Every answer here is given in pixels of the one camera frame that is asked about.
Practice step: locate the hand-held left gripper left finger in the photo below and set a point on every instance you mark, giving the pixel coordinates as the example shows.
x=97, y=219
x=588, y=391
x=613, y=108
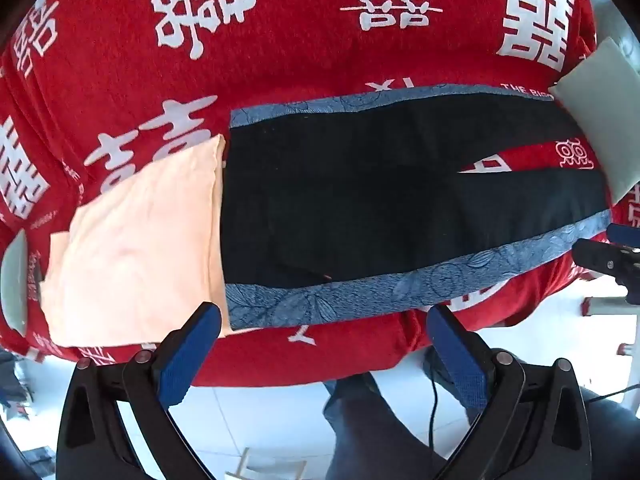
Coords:
x=187, y=355

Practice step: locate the pale green folded cloth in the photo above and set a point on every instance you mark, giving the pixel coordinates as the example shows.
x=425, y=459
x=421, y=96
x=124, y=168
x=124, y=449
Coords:
x=600, y=100

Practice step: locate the black pants with blue trim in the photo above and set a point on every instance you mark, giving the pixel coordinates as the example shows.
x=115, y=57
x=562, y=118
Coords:
x=340, y=200

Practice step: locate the pale green pillow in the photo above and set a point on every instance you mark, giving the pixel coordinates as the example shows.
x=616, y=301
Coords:
x=16, y=280

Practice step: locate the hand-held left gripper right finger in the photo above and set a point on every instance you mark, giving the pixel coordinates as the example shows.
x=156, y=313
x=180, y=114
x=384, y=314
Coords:
x=457, y=360

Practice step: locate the folded peach cloth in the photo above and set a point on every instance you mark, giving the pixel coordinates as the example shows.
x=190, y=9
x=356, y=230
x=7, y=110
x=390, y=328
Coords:
x=145, y=255

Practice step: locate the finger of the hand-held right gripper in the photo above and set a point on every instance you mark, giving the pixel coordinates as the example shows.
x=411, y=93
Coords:
x=622, y=234
x=597, y=257

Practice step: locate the wooden stool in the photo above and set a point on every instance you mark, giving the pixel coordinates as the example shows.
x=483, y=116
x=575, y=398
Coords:
x=270, y=467

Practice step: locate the red printed blanket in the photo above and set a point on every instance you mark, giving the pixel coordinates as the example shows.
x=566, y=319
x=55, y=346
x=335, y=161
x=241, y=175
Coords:
x=310, y=50

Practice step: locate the person's leg in jeans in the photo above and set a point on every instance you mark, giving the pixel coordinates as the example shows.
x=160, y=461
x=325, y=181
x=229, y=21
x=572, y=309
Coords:
x=360, y=425

